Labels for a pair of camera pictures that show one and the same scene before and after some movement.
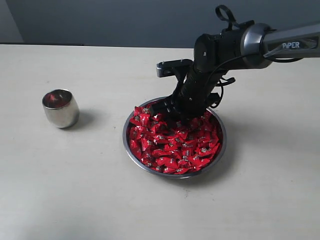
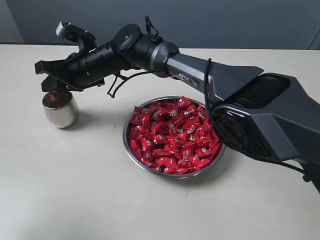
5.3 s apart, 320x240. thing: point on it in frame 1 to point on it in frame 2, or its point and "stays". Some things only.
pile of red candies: x=156 y=144 stays
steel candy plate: x=125 y=129 stays
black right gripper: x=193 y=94 to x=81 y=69
